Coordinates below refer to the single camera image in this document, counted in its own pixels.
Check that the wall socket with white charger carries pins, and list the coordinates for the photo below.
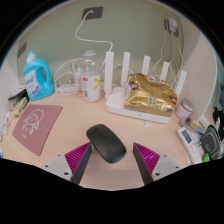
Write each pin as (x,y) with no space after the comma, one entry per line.
(172,26)

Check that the dark grey wall socket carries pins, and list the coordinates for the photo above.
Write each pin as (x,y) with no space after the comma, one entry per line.
(93,13)

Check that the clear plastic bag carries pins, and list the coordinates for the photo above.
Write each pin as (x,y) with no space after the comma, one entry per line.
(5,123)

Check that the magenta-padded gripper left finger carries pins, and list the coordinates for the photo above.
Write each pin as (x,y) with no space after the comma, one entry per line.
(75,160)

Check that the mauve mouse pad with drawing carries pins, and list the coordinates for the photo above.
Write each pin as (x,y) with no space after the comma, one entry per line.
(36,128)

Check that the stack of books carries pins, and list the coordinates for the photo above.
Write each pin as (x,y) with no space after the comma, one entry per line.
(16,95)

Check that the white router with antennas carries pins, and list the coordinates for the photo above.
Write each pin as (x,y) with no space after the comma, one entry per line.
(115,105)

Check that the blue detergent bottle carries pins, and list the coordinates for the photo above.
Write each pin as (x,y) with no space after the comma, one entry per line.
(38,80)

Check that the white power strip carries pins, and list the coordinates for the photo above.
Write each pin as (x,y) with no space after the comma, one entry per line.
(66,89)

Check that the beige cardboard box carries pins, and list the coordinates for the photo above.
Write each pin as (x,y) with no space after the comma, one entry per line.
(20,107)

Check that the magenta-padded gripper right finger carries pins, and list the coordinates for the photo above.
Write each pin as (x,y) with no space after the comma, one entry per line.
(148,160)

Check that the gold foil bag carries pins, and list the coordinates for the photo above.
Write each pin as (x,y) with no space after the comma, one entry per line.
(150,95)

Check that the small white jar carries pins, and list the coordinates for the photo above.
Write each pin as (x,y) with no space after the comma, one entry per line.
(184,108)

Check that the white remote control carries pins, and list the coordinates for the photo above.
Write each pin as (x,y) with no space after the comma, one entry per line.
(188,141)

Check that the black pouch with green trim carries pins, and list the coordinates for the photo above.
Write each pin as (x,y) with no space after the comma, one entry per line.
(210,143)

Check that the dark grey wall panel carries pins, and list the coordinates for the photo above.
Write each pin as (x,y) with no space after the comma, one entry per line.
(22,49)

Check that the black computer mouse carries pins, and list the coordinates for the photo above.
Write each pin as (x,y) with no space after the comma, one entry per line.
(105,141)

